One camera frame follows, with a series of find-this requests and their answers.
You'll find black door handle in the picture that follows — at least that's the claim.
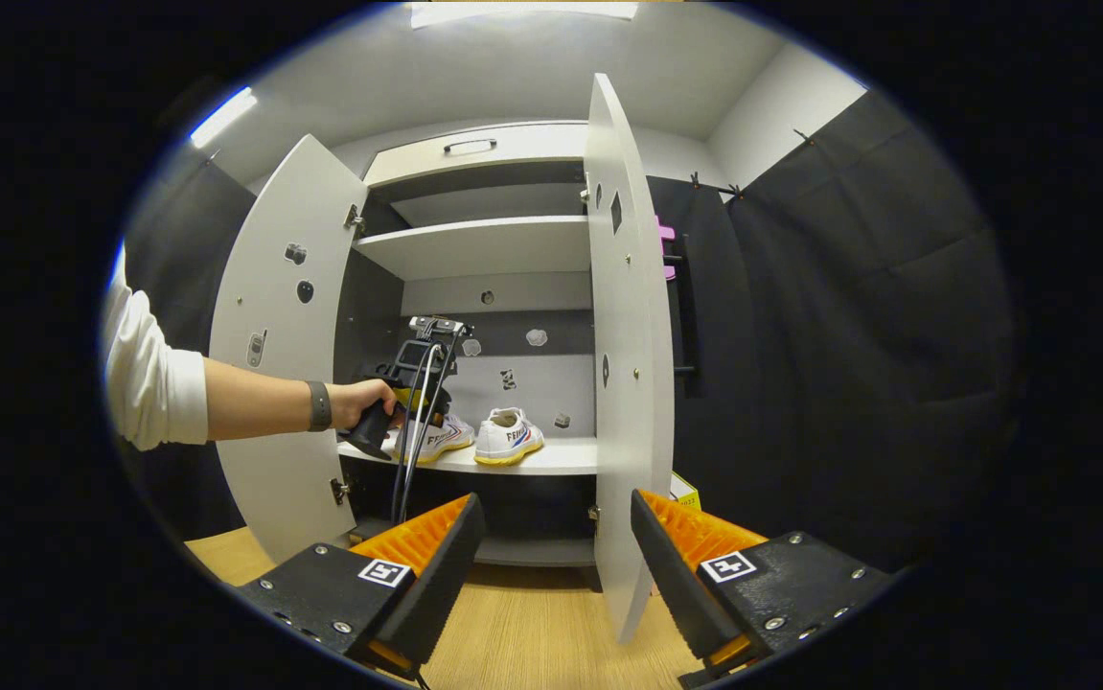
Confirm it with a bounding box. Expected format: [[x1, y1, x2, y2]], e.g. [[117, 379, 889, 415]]
[[663, 235, 705, 399]]

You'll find white cabinet drawer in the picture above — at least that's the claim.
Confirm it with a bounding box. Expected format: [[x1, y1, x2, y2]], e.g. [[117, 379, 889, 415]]
[[364, 122, 590, 188]]

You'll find white shoe cabinet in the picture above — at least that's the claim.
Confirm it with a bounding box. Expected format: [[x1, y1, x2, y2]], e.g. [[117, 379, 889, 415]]
[[335, 120, 600, 568]]

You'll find white shoe cabinet door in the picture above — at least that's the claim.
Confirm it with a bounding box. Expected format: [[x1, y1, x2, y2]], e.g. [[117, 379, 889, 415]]
[[209, 134, 370, 564], [585, 74, 677, 645]]

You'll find white cabinet shelf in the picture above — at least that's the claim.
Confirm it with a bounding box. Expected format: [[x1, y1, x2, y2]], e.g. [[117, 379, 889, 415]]
[[337, 436, 600, 477], [353, 216, 592, 281]]

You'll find small ceiling light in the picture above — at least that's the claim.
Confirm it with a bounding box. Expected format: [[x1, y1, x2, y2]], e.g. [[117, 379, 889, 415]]
[[189, 86, 258, 150]]

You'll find white shoe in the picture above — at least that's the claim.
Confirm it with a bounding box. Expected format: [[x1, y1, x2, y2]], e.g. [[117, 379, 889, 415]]
[[474, 407, 545, 468], [388, 412, 475, 466]]

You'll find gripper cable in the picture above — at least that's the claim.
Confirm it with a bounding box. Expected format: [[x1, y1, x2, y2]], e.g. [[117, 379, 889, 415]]
[[388, 331, 462, 524]]

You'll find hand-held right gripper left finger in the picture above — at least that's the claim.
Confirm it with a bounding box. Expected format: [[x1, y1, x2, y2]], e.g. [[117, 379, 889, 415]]
[[237, 494, 488, 683]]

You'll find large ceiling light panel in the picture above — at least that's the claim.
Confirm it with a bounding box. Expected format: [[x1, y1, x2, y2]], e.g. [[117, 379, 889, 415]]
[[409, 0, 640, 30]]

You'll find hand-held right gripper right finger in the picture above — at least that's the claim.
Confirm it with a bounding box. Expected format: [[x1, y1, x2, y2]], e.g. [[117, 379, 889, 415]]
[[630, 489, 900, 689]]

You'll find black backdrop cloth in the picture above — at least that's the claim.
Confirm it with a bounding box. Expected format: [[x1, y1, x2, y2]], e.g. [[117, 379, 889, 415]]
[[647, 91, 1017, 576], [120, 149, 260, 542]]

